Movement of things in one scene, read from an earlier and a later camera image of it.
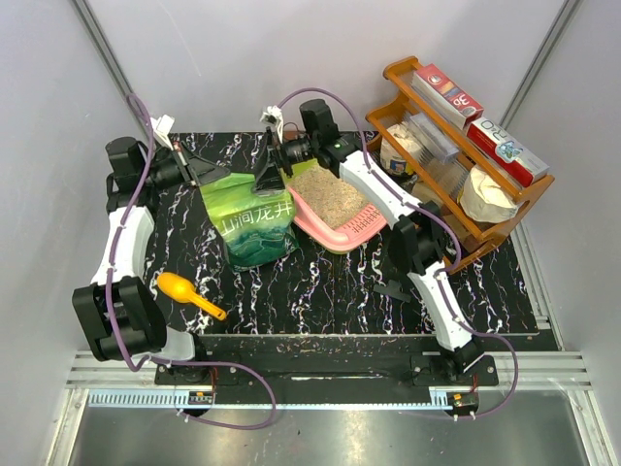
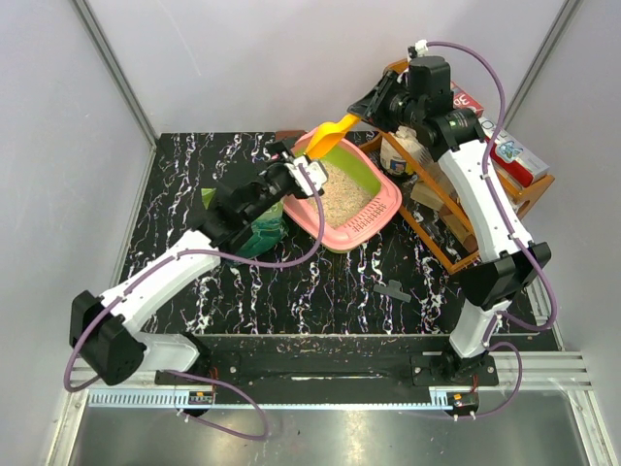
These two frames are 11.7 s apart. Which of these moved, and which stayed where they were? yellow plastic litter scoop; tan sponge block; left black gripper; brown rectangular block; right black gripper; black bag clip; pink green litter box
Moved: right black gripper; left black gripper; yellow plastic litter scoop
Stayed: pink green litter box; black bag clip; tan sponge block; brown rectangular block
